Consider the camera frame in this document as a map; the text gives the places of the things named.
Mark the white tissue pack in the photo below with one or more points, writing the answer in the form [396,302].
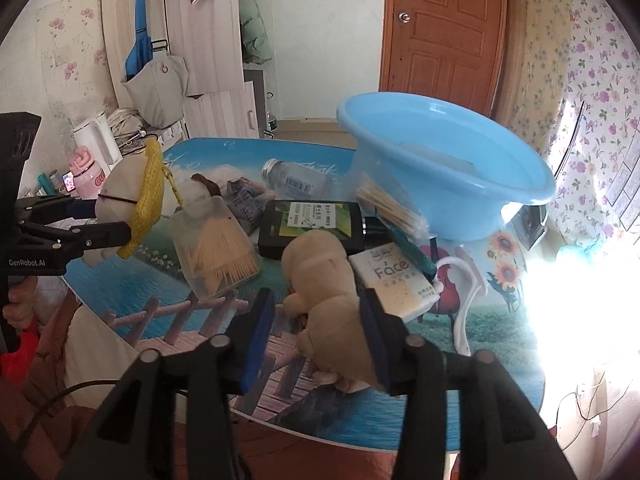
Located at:
[395,280]

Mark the blue plastic basin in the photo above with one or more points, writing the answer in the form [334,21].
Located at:
[450,195]

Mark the white eggs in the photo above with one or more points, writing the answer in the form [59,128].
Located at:
[120,180]

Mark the white plastic hanger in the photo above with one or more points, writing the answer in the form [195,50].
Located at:
[462,330]

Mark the printed desktop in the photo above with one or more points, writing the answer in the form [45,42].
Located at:
[165,280]

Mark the white wooden wardrobe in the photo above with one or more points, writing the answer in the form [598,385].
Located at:
[210,50]

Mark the person's left hand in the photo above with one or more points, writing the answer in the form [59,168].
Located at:
[22,310]

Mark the blue apron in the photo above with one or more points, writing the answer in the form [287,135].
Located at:
[142,25]

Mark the beige plush toy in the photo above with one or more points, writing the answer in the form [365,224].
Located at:
[330,310]

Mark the white electric kettle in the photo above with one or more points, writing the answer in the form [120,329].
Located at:
[97,140]

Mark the grey tote bag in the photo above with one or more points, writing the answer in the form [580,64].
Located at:
[155,90]

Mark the clear bag of sticks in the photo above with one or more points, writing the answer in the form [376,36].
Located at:
[215,255]

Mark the grey packet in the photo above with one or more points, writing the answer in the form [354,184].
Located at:
[247,205]

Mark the dark framed panel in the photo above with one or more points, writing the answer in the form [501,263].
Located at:
[530,225]

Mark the green glass bottle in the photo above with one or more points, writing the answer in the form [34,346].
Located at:
[270,122]

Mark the dark green sponge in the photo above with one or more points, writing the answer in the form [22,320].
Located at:
[412,255]

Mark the clear cotton swab bag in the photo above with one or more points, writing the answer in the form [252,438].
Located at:
[385,205]

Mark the grey brick wall panel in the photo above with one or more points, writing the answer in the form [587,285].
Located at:
[627,185]

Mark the brown wooden door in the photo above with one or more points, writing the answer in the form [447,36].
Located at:
[445,50]

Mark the black bottle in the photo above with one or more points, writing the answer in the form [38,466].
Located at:
[310,235]

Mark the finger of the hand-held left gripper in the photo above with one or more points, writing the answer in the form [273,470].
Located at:
[85,237]
[60,208]

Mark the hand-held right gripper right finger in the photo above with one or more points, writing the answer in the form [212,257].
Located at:
[375,345]

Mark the thin black rod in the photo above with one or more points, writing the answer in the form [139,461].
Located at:
[570,140]

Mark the clear plastic bottle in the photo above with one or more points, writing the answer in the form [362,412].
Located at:
[300,180]

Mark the pink water bottle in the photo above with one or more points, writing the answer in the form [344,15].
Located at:
[87,175]

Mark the person's orange clothing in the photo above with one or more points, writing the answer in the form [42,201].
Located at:
[45,375]

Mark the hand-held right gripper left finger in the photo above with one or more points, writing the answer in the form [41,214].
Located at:
[255,340]

